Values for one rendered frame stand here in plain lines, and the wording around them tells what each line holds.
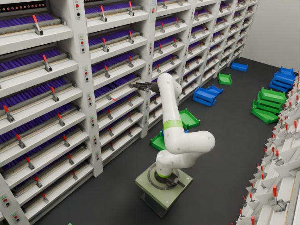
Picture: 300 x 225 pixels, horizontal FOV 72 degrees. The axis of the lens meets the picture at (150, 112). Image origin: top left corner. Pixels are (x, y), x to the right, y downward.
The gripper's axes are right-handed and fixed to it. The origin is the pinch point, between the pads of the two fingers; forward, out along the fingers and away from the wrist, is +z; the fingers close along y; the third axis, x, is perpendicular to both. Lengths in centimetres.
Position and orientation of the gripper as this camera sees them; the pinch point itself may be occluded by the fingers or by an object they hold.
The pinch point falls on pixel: (137, 85)
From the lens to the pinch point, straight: 169.3
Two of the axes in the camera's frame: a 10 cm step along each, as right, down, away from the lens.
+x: 1.5, 8.8, 4.5
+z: -7.8, -1.8, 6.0
